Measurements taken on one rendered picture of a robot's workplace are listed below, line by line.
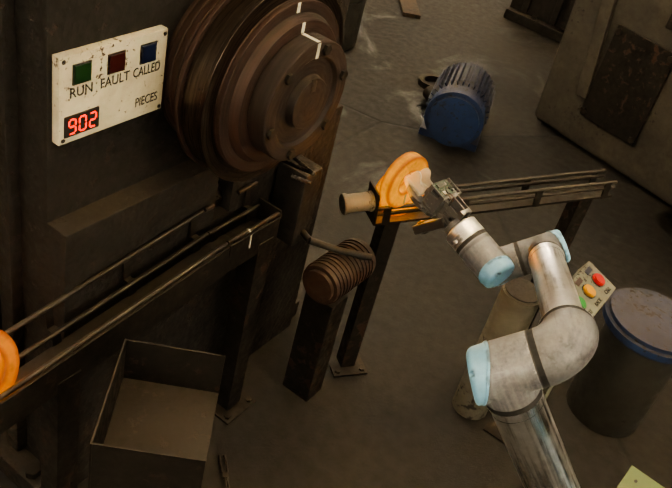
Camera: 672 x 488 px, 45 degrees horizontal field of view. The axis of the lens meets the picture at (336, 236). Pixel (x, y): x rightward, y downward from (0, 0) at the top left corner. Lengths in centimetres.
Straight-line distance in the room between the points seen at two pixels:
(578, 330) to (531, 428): 22
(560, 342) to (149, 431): 82
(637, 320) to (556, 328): 112
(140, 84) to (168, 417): 67
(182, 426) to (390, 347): 129
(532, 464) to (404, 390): 106
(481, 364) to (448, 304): 154
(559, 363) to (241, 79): 82
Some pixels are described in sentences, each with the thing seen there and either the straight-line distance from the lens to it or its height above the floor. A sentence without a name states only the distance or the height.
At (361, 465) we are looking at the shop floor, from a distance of 249.
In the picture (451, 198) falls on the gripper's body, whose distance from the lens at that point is 204.
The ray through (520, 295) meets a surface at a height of 52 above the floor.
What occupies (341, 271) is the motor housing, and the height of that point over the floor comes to 52.
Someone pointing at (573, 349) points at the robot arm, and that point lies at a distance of 159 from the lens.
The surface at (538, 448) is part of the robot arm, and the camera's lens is 171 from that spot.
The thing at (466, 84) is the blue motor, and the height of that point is 32.
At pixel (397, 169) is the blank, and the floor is 88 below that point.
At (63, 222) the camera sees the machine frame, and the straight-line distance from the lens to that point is 172.
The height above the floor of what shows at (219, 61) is 123.
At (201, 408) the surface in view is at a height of 61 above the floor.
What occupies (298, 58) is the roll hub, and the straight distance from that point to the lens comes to 165.
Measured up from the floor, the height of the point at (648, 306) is 43.
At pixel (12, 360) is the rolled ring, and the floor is 68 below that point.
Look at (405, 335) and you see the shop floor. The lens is 292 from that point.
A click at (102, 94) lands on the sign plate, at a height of 114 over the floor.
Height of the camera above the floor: 193
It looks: 36 degrees down
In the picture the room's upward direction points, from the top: 15 degrees clockwise
